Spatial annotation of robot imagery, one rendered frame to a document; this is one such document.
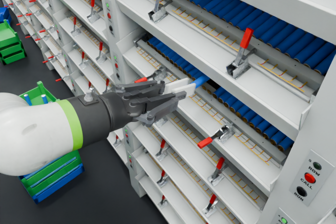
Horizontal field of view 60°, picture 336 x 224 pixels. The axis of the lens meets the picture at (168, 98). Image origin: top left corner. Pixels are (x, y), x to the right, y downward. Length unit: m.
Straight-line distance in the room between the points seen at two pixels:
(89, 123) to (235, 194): 0.47
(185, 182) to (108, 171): 0.80
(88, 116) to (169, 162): 0.63
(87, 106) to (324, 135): 0.38
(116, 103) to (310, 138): 0.33
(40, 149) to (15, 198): 1.38
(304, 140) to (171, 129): 0.53
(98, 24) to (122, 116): 0.64
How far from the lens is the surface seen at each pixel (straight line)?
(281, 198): 0.64
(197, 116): 0.74
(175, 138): 0.93
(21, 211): 1.80
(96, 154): 1.87
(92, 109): 0.52
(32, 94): 1.57
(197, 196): 1.04
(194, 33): 0.67
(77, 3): 1.32
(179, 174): 1.07
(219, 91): 0.75
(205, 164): 0.87
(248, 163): 0.67
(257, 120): 0.70
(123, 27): 0.93
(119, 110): 0.54
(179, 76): 0.80
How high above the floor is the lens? 1.46
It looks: 43 degrees down
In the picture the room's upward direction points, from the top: straight up
